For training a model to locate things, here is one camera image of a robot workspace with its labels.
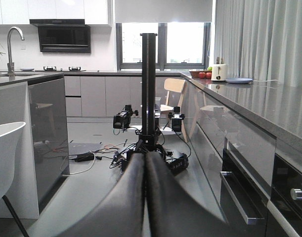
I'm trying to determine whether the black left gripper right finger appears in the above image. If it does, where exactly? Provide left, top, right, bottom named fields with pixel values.
left=146, top=152, right=228, bottom=237

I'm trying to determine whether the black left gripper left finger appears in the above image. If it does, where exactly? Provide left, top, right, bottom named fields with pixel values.
left=59, top=153, right=145, bottom=237

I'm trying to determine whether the red apple in bowl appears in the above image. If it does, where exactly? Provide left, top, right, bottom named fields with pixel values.
left=199, top=72, right=206, bottom=79

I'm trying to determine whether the black power adapter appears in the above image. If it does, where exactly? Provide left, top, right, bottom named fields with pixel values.
left=74, top=152, right=95, bottom=162

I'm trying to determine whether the black mobile robot with mast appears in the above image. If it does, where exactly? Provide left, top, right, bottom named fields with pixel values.
left=111, top=33, right=189, bottom=175

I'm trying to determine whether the grey kitchen island cabinet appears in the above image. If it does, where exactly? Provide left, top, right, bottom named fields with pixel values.
left=0, top=73, right=69, bottom=219

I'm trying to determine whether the wooden chair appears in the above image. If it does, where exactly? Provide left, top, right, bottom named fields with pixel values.
left=160, top=78, right=188, bottom=143

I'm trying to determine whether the white plastic chair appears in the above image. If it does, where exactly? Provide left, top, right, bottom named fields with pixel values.
left=0, top=121, right=28, bottom=237

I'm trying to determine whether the blue plate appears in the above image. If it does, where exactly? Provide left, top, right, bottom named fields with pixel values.
left=225, top=78, right=253, bottom=84

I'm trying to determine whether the white toaster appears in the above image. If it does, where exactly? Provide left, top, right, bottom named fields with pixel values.
left=211, top=64, right=228, bottom=82

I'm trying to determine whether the chrome kitchen faucet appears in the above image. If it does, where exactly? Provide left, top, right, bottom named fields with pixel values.
left=6, top=26, right=25, bottom=75

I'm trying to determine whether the black range hood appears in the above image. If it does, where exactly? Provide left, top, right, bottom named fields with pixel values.
left=30, top=19, right=91, bottom=53

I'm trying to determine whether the grey curtain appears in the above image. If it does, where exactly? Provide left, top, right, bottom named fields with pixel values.
left=211, top=0, right=302, bottom=88

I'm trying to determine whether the white roller blind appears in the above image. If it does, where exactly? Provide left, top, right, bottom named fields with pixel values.
left=114, top=0, right=213, bottom=23

